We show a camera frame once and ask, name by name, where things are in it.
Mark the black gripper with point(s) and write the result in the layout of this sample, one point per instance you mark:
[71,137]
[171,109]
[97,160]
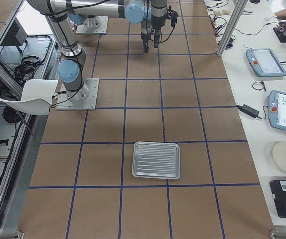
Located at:
[158,21]
[145,34]

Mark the aluminium frame post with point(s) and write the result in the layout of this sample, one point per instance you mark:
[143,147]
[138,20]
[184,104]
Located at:
[237,12]

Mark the near teach pendant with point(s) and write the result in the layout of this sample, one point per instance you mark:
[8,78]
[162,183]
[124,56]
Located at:
[277,109]

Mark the teach pendant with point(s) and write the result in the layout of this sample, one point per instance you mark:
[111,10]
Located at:
[265,63]
[277,109]

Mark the silver metal tray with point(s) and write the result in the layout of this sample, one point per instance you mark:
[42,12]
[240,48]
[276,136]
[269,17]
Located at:
[156,160]

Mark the far teach pendant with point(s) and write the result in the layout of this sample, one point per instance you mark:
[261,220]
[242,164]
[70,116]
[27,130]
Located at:
[265,63]

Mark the white chair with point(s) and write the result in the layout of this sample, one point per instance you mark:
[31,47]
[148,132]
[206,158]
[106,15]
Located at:
[36,97]

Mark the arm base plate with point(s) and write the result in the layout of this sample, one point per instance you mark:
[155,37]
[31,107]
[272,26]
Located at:
[93,26]
[86,98]

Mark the black power adapter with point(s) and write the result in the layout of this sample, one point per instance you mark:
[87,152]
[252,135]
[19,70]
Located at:
[249,110]

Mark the brown paper table mat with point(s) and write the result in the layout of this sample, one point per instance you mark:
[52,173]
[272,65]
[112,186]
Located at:
[82,186]

